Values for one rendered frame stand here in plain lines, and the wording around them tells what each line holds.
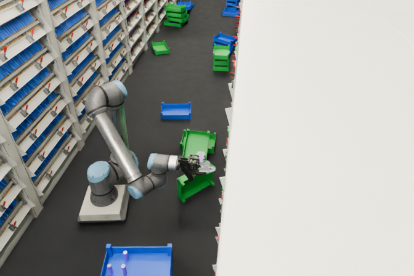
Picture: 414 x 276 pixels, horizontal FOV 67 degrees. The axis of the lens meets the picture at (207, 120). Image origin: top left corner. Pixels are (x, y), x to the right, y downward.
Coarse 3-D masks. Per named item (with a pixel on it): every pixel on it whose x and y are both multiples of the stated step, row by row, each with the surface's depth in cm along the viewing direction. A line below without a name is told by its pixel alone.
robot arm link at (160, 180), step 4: (152, 172) 180; (164, 172) 180; (148, 176) 180; (152, 176) 180; (156, 176) 180; (160, 176) 180; (164, 176) 182; (152, 180) 178; (156, 180) 180; (160, 180) 181; (164, 180) 184; (156, 184) 180; (160, 184) 182; (164, 184) 185; (156, 188) 185; (160, 188) 185
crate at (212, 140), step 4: (184, 132) 292; (184, 136) 294; (212, 136) 293; (184, 140) 291; (212, 140) 292; (180, 144) 277; (184, 144) 287; (212, 144) 288; (180, 148) 280; (208, 148) 276; (212, 148) 275; (208, 152) 278; (212, 152) 278
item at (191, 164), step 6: (180, 156) 176; (192, 156) 176; (198, 156) 177; (180, 162) 175; (186, 162) 174; (192, 162) 173; (198, 162) 179; (180, 168) 179; (186, 168) 177; (192, 168) 175
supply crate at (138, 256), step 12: (108, 252) 146; (120, 252) 149; (132, 252) 150; (144, 252) 150; (156, 252) 150; (168, 252) 147; (120, 264) 146; (132, 264) 146; (144, 264) 146; (156, 264) 146; (168, 264) 146
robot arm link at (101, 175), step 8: (88, 168) 208; (96, 168) 207; (104, 168) 207; (112, 168) 211; (88, 176) 204; (96, 176) 202; (104, 176) 204; (112, 176) 210; (96, 184) 205; (104, 184) 207; (112, 184) 214; (96, 192) 209; (104, 192) 210
